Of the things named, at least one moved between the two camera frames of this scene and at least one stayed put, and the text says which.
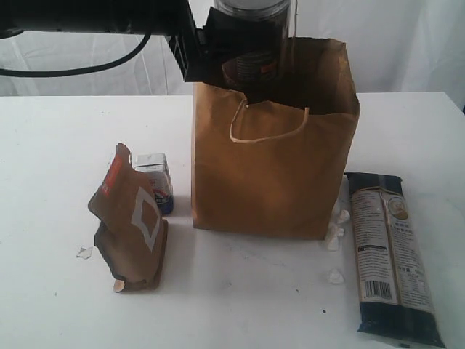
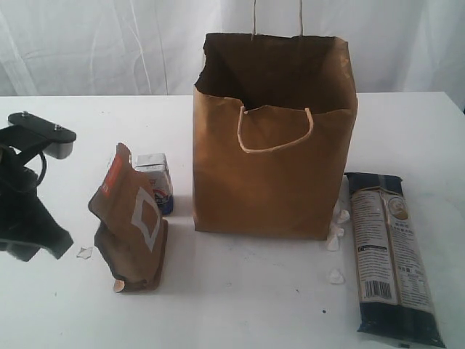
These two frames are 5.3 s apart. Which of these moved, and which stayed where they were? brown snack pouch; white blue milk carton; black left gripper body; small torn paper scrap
Moved: black left gripper body
Stayed: small torn paper scrap; brown snack pouch; white blue milk carton
